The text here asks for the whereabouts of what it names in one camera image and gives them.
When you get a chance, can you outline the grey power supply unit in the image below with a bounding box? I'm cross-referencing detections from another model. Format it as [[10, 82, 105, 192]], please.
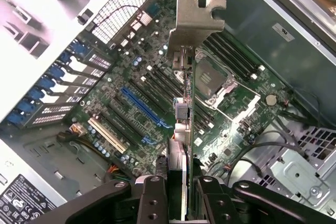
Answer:
[[0, 129, 116, 224]]

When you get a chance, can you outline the green motherboard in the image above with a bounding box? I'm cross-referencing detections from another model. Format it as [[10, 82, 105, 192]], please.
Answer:
[[70, 0, 297, 183]]

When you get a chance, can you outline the open metal socket cover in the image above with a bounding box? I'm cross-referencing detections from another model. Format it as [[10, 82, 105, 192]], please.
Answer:
[[209, 77, 262, 125]]

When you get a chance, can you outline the long blue expansion slot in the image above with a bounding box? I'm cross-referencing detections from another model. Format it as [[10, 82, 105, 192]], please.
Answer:
[[120, 86, 169, 130]]

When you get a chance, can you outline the white case wall sticker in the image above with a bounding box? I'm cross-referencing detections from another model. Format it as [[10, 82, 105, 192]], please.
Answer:
[[271, 23, 295, 42]]

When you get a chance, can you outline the CPU socket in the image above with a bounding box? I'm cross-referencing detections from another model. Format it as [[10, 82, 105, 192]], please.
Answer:
[[195, 57, 238, 99]]

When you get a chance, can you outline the power supply cable bundle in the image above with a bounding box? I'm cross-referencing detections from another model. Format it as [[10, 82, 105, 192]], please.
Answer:
[[56, 123, 132, 182]]

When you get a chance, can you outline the open dark grey PC case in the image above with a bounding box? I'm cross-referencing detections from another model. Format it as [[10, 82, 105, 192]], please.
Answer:
[[0, 0, 336, 224]]

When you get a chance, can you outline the white PCI expansion slot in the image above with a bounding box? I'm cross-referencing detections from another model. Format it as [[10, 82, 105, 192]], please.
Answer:
[[88, 118, 127, 154]]

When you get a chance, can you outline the silver metal disk bay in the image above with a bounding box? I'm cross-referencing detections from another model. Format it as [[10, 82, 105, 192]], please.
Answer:
[[228, 125, 336, 218]]

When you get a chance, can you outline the grey wire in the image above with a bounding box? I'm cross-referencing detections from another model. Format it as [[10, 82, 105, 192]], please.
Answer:
[[227, 140, 308, 183]]

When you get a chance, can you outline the silver coin battery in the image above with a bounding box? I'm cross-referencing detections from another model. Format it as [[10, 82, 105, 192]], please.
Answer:
[[264, 93, 278, 106]]

